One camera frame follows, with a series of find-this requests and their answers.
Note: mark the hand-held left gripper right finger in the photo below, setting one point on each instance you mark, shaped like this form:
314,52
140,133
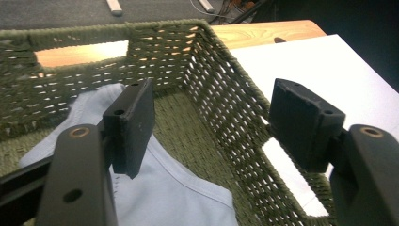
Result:
301,125

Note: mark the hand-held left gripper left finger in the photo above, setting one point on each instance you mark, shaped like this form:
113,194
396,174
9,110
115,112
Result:
131,125

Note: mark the light blue knit tank top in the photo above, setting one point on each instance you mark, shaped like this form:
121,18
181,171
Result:
172,194

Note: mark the green woven basket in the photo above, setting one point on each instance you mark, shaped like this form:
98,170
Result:
213,103

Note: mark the white metal desk frame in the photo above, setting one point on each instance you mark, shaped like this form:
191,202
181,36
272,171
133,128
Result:
114,6

